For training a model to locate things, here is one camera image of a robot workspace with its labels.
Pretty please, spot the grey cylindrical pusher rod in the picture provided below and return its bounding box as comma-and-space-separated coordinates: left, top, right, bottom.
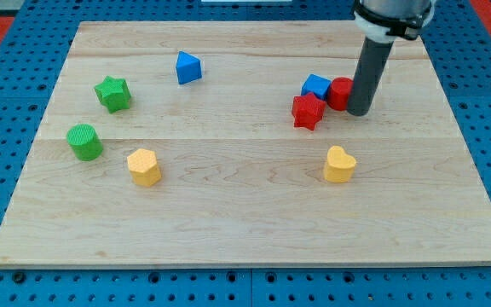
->
346, 38, 393, 117

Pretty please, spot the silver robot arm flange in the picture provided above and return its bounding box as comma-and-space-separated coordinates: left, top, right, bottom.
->
352, 0, 436, 43

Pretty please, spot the yellow heart block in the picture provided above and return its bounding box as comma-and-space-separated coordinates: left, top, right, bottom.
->
323, 146, 357, 183

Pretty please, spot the red star block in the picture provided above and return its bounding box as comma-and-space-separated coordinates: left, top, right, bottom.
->
292, 92, 326, 130

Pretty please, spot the yellow hexagon block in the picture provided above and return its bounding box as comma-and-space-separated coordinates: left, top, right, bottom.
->
127, 148, 162, 187

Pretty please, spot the blue triangle block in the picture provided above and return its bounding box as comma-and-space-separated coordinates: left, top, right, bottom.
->
176, 51, 202, 84

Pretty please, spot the green star block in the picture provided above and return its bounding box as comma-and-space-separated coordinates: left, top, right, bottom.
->
94, 76, 131, 113

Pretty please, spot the green cylinder block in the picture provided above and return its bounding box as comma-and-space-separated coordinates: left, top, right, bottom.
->
66, 124, 103, 161

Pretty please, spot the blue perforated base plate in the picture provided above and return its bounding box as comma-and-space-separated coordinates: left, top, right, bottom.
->
0, 0, 491, 306

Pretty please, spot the red cylinder block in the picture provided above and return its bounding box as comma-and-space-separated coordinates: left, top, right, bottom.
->
327, 77, 353, 111

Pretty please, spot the blue cube block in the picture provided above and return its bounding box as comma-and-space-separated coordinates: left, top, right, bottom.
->
301, 74, 332, 101

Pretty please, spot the light wooden board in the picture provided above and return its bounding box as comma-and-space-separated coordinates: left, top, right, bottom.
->
0, 21, 491, 269

